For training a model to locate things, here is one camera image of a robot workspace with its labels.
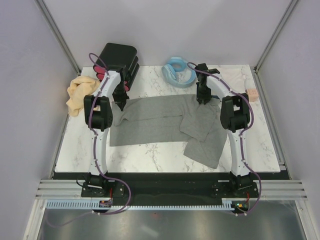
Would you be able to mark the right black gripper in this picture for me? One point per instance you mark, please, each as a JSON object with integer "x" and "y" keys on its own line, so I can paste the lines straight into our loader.
{"x": 206, "y": 97}

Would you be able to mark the grey t shirt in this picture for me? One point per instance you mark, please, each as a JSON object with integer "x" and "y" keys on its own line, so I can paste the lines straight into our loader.
{"x": 172, "y": 118}

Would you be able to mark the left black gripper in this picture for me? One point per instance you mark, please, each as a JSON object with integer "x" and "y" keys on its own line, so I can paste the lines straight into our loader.
{"x": 121, "y": 101}

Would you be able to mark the yellow t shirt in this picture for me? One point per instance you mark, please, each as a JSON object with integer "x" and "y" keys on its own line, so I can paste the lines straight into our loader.
{"x": 77, "y": 90}

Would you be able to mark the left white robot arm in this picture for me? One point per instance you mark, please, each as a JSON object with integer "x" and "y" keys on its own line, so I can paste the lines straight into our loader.
{"x": 98, "y": 116}

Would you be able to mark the white blue folded t shirt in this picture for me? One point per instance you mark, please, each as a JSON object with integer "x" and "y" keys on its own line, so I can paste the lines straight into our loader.
{"x": 239, "y": 77}

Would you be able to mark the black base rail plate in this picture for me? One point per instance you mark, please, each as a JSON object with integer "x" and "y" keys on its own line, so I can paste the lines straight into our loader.
{"x": 166, "y": 188}

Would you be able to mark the light blue cable duct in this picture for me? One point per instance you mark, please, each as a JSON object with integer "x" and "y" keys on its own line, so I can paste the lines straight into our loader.
{"x": 95, "y": 204}

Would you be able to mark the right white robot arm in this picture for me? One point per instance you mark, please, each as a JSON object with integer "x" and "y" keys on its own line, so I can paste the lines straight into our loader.
{"x": 235, "y": 118}

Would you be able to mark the pink cube power strip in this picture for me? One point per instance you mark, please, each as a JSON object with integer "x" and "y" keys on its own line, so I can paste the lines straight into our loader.
{"x": 253, "y": 94}

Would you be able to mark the black pink drawer box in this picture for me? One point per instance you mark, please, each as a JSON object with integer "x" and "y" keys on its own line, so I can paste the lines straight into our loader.
{"x": 118, "y": 57}

